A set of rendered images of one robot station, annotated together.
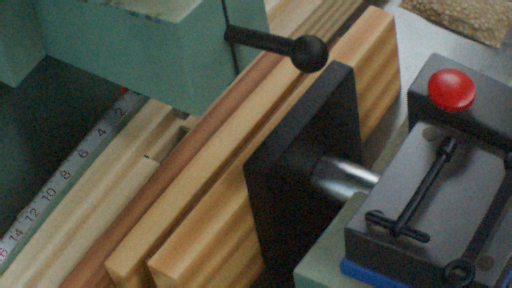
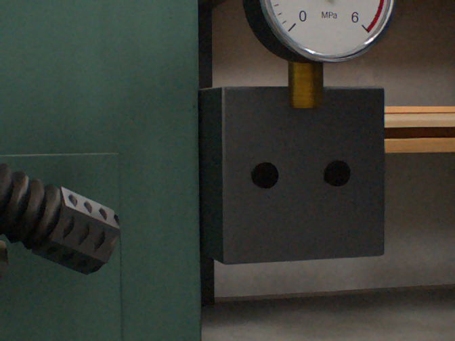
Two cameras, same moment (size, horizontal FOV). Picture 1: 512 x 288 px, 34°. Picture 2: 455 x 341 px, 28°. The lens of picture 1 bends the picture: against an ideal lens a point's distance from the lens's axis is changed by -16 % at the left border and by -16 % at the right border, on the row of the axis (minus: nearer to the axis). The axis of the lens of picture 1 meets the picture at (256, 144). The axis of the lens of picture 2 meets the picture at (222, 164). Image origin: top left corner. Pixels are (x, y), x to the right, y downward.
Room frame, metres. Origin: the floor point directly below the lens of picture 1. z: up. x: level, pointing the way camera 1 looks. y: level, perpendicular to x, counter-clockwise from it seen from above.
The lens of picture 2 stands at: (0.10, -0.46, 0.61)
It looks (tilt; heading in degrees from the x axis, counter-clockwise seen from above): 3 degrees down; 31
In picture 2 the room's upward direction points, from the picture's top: 1 degrees counter-clockwise
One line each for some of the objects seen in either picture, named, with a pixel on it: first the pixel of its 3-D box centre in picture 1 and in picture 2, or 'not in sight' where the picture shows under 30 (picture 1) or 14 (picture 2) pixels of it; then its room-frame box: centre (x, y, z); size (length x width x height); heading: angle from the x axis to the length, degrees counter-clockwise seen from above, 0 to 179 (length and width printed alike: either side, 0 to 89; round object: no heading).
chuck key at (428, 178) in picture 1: (425, 185); not in sight; (0.28, -0.08, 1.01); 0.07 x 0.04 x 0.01; 137
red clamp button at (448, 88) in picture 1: (452, 89); not in sight; (0.33, -0.11, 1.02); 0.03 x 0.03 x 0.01
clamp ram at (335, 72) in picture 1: (354, 187); not in sight; (0.34, -0.05, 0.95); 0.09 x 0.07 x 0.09; 137
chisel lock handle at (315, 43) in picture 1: (271, 40); not in sight; (0.37, -0.02, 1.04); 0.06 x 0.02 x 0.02; 47
